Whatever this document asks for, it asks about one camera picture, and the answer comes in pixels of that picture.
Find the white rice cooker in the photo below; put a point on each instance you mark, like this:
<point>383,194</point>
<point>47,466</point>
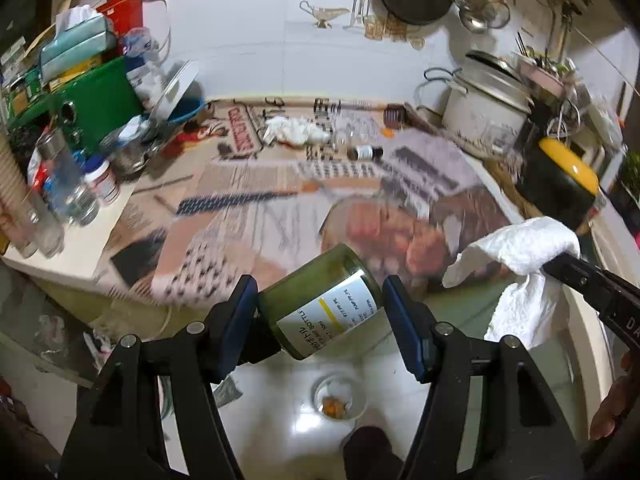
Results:
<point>485,105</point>

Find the grey packet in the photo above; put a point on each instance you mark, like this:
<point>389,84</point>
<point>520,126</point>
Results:
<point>227,391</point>

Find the red snack packet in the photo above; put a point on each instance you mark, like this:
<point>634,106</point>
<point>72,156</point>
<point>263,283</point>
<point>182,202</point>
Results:
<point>40,172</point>

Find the wooden cutting board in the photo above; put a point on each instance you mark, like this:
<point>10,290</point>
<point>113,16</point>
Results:
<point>500,180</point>

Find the white pill bottle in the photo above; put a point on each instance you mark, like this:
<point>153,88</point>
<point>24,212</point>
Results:
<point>102,182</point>

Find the green glass bottle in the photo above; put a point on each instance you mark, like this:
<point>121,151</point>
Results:
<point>320,295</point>

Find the person's right hand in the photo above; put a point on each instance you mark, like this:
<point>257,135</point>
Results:
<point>607,410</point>

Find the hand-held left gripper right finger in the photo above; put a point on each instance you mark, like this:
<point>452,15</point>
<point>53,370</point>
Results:
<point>405,325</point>

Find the dark brown brush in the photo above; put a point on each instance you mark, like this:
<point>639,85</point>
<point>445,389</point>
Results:
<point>395,115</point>

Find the small brown bottle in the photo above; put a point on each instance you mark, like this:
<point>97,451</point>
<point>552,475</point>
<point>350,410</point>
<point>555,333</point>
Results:
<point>365,152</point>

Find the white paper towel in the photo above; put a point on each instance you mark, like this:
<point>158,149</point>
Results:
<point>525,245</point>

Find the plastic bottle blue label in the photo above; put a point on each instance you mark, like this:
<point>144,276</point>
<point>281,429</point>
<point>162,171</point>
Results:
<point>145,67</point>

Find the red canister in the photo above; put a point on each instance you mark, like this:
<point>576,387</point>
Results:
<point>120,7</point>

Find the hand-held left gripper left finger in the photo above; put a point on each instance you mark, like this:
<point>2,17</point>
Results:
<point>240,320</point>

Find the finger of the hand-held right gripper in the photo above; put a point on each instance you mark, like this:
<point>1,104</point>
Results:
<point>595,272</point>
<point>575,282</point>

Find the stack of paper cups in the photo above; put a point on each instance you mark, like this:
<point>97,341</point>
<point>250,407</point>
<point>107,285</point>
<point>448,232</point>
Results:
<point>12,195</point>

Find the glass tumbler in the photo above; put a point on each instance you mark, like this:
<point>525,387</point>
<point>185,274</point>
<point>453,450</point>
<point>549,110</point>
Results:
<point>45,232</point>

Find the glass bowl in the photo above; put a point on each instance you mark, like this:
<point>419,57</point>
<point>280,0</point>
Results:
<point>339,395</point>

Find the green plastic box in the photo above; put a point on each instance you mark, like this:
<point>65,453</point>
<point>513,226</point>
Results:
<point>90,100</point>

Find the blue bowl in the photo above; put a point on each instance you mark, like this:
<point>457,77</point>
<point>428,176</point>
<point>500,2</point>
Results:
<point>185,110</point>

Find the pink utensil holder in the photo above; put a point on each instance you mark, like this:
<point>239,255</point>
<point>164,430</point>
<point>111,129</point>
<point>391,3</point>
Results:
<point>542,82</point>

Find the crumpled white tissue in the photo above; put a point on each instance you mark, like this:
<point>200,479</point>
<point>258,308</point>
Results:
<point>295,130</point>

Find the white tray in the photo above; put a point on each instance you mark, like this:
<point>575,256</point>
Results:
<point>177,85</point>

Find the black pot yellow lid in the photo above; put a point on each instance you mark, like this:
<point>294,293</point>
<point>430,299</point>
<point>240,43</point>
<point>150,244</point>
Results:
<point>555,185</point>

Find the glass jar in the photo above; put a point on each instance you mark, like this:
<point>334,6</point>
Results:
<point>131,150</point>

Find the teal tissue box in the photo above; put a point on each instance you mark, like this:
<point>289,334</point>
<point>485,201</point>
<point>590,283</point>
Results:
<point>75,47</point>

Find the white kettle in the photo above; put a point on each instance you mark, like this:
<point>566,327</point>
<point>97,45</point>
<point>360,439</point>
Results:
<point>600,125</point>

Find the clear bottle steel cap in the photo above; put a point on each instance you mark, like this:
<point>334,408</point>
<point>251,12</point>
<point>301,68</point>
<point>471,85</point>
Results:
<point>67,180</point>

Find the potted green plant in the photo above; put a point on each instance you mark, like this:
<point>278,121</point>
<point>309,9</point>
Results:
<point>629,175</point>

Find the newspaper print tablecloth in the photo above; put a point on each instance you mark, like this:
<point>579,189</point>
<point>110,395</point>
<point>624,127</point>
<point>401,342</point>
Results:
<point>280,210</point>

